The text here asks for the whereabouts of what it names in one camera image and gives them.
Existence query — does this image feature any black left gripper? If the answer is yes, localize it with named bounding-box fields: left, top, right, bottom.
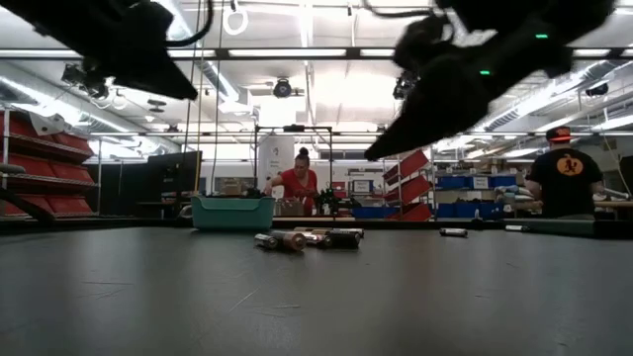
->
left=0, top=0, right=199, bottom=100

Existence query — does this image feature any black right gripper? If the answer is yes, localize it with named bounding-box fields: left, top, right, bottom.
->
left=364, top=14, right=500, bottom=162

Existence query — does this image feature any black copper AA battery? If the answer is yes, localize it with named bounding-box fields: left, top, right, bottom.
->
left=271, top=229, right=308, bottom=252
left=328, top=228, right=365, bottom=250

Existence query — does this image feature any tilted red bin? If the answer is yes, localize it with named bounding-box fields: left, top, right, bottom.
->
left=383, top=148, right=430, bottom=182
left=384, top=175, right=433, bottom=205
left=390, top=202, right=435, bottom=223

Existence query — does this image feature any blue storage bin row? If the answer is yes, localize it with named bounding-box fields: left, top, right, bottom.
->
left=434, top=175, right=518, bottom=191
left=437, top=201, right=505, bottom=221

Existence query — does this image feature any black display screen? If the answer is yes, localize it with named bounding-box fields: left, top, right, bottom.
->
left=145, top=150, right=203, bottom=195

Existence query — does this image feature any red storage bin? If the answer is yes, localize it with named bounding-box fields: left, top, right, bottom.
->
left=4, top=193, right=54, bottom=217
left=46, top=195, right=95, bottom=215
left=0, top=112, right=36, bottom=139
left=48, top=160, right=96, bottom=183
left=7, top=152, right=56, bottom=178
left=51, top=131, right=95, bottom=155

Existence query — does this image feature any white plastic cover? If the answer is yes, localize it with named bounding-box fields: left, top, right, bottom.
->
left=28, top=111, right=68, bottom=137

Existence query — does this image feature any cardboard box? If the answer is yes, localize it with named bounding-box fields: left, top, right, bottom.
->
left=215, top=176, right=248, bottom=197

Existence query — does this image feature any white pillar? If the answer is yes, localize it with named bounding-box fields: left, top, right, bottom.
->
left=257, top=135, right=297, bottom=199

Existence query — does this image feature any long ceiling light bar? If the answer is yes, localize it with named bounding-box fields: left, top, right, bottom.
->
left=0, top=47, right=633, bottom=61

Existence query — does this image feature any person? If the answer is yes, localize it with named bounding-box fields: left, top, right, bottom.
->
left=523, top=126, right=605, bottom=221
left=264, top=146, right=320, bottom=217

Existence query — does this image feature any metal shelf rack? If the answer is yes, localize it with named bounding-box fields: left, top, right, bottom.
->
left=0, top=106, right=103, bottom=219

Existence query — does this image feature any teal plastic bin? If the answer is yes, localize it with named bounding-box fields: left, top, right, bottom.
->
left=191, top=195, right=276, bottom=231

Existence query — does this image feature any wooden table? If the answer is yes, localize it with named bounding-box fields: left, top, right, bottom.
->
left=513, top=199, right=633, bottom=210

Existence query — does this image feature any hanging black camera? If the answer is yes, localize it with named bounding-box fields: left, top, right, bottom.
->
left=273, top=77, right=294, bottom=99
left=393, top=71, right=421, bottom=101
left=61, top=63, right=111, bottom=100

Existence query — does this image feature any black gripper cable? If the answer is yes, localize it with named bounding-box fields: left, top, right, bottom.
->
left=165, top=0, right=215, bottom=48

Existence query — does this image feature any white hanging ring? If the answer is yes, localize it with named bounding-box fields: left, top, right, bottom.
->
left=222, top=7, right=248, bottom=37

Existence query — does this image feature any black stand frame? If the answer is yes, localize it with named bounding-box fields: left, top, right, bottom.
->
left=253, top=126, right=335, bottom=219

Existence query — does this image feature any silver air duct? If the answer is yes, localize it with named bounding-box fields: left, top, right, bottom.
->
left=0, top=61, right=182, bottom=155

